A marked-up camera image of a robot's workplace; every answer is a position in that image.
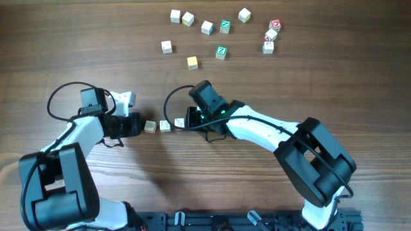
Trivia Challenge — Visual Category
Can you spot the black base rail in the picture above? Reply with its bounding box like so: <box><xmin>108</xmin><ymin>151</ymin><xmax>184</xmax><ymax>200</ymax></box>
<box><xmin>128</xmin><ymin>210</ymin><xmax>363</xmax><ymax>231</ymax></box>

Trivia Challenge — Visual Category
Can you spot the white block red letter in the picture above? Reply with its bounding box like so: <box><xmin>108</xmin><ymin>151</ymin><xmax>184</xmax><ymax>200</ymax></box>
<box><xmin>144</xmin><ymin>120</ymin><xmax>157</xmax><ymax>133</ymax></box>

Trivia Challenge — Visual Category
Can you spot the white block blue side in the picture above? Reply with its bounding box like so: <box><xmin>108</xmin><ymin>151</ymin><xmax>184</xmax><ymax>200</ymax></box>
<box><xmin>201</xmin><ymin>21</ymin><xmax>213</xmax><ymax>35</ymax></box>

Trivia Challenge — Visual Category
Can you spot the white block blue edge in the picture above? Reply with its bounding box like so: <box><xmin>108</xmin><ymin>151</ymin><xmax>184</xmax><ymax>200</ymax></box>
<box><xmin>262</xmin><ymin>41</ymin><xmax>275</xmax><ymax>54</ymax></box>

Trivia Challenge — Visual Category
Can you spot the white block dotted left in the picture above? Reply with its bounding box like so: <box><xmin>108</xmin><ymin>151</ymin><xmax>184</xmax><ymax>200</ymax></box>
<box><xmin>161</xmin><ymin>40</ymin><xmax>173</xmax><ymax>54</ymax></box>

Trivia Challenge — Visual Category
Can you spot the white block red drawing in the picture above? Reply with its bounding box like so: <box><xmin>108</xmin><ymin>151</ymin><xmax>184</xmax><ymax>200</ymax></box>
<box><xmin>174</xmin><ymin>118</ymin><xmax>186</xmax><ymax>131</ymax></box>

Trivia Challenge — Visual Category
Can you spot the white block red edge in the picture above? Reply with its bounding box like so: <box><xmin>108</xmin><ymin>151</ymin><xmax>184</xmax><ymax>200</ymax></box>
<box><xmin>264</xmin><ymin>29</ymin><xmax>277</xmax><ymax>42</ymax></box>

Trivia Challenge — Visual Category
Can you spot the right black cable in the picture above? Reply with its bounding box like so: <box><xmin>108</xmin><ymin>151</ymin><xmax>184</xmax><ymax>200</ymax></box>
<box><xmin>162</xmin><ymin>84</ymin><xmax>354</xmax><ymax>230</ymax></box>

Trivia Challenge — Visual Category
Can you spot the plain white block top-left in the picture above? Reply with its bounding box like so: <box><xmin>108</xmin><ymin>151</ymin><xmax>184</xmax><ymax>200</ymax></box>
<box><xmin>170</xmin><ymin>10</ymin><xmax>180</xmax><ymax>23</ymax></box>

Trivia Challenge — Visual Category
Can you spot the yellow top block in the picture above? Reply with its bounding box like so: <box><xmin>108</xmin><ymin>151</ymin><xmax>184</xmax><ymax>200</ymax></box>
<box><xmin>187</xmin><ymin>56</ymin><xmax>198</xmax><ymax>70</ymax></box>

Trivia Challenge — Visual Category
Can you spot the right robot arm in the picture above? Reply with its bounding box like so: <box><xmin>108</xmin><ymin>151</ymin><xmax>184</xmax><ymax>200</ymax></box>
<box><xmin>187</xmin><ymin>80</ymin><xmax>356</xmax><ymax>230</ymax></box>

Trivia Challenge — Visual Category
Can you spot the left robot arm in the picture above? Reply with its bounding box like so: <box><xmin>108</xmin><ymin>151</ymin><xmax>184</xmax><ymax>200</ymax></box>
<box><xmin>19</xmin><ymin>87</ymin><xmax>147</xmax><ymax>230</ymax></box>

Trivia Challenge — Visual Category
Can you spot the green Z block upper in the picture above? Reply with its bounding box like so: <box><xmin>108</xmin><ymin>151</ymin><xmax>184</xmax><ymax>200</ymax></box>
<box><xmin>220</xmin><ymin>20</ymin><xmax>231</xmax><ymax>34</ymax></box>

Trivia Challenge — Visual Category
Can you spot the red O block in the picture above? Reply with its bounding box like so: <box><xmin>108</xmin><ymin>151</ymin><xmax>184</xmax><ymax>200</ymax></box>
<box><xmin>269</xmin><ymin>19</ymin><xmax>282</xmax><ymax>32</ymax></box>

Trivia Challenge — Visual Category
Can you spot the green Z block lower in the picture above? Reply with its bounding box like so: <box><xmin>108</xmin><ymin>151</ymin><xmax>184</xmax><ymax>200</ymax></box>
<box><xmin>215</xmin><ymin>46</ymin><xmax>227</xmax><ymax>60</ymax></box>

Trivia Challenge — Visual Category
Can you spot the white block faint drawing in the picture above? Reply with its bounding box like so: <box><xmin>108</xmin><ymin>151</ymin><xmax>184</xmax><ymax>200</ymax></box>
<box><xmin>159</xmin><ymin>120</ymin><xmax>171</xmax><ymax>132</ymax></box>

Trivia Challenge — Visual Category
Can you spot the white block yellow side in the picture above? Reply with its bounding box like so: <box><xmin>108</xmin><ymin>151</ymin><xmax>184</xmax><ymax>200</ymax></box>
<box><xmin>182</xmin><ymin>12</ymin><xmax>195</xmax><ymax>27</ymax></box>

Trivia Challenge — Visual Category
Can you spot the plain white block top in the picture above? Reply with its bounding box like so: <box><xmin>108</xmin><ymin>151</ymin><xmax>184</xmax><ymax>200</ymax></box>
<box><xmin>238</xmin><ymin>8</ymin><xmax>251</xmax><ymax>23</ymax></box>

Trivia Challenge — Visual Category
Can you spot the green z block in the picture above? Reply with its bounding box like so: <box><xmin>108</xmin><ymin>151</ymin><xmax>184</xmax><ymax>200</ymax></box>
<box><xmin>215</xmin><ymin>46</ymin><xmax>227</xmax><ymax>60</ymax></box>
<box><xmin>220</xmin><ymin>20</ymin><xmax>231</xmax><ymax>34</ymax></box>

